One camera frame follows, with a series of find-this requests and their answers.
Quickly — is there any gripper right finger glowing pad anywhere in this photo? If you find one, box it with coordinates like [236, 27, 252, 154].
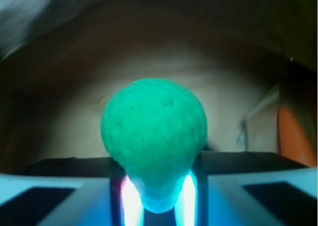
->
[175, 151, 318, 226]

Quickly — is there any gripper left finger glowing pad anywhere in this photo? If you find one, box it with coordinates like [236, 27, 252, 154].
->
[0, 157, 143, 226]

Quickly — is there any green foam ball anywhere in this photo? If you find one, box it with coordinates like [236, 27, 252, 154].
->
[101, 78, 208, 214]

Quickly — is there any orange toy carrot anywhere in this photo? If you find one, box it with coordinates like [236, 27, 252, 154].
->
[278, 105, 318, 167]

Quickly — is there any brown paper bag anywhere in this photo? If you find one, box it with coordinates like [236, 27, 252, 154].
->
[0, 0, 318, 173]

